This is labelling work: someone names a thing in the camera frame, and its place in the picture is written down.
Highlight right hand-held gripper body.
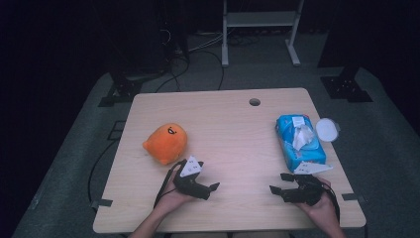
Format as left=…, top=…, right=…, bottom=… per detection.
left=280, top=161, right=334, bottom=206

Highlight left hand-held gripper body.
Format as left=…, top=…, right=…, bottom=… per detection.
left=171, top=155, right=212, bottom=201

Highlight blue wet wipe pack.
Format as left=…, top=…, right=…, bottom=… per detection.
left=275, top=113, right=341, bottom=174

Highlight orange plush toy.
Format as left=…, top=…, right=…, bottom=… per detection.
left=142, top=123, right=188, bottom=167

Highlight white wet wipe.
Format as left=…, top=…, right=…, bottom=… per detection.
left=291, top=124, right=316, bottom=152

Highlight person's left hand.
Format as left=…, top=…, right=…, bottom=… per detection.
left=154, top=165, right=199, bottom=216

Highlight person's right hand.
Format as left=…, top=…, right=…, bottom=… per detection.
left=295, top=177, right=339, bottom=229

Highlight grey tape piece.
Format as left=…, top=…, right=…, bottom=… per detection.
left=90, top=197, right=114, bottom=210
left=341, top=192, right=367, bottom=203

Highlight black stand base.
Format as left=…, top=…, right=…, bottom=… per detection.
left=97, top=67, right=166, bottom=108
left=319, top=65, right=374, bottom=104

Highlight left hand-held gripper cable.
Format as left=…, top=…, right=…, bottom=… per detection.
left=153, top=159, right=187, bottom=209

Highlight hand-held gripper cable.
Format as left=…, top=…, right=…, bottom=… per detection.
left=153, top=159, right=187, bottom=209
left=320, top=180, right=342, bottom=223

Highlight right hand-held gripper cable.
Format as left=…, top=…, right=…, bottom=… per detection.
left=320, top=180, right=342, bottom=223

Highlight black floor cable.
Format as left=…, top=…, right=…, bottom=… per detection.
left=154, top=54, right=191, bottom=94
left=86, top=139, right=119, bottom=204
left=189, top=49, right=226, bottom=91

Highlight white floor cables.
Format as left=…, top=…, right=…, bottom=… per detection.
left=187, top=31, right=229, bottom=54

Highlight white metal stand frame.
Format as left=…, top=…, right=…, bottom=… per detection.
left=221, top=0, right=305, bottom=68

